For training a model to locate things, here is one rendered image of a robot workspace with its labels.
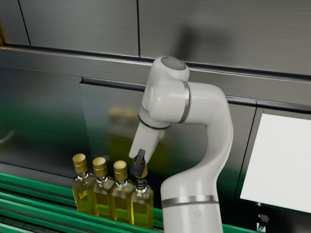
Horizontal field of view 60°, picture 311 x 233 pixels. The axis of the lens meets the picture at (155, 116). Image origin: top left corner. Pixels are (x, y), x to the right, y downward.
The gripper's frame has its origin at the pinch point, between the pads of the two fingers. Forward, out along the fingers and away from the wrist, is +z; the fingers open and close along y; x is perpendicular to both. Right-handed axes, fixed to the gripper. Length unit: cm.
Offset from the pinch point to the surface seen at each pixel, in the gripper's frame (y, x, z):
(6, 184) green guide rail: -4, -44, 40
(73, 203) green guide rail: -3.9, -17.6, 34.0
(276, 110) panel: -11.8, 25.8, -20.8
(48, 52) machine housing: -13.6, -33.8, -12.7
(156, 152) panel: -12.2, 2.8, 6.0
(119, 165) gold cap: -0.2, -4.9, 3.7
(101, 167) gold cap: 0.9, -9.3, 5.7
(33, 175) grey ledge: -13, -39, 42
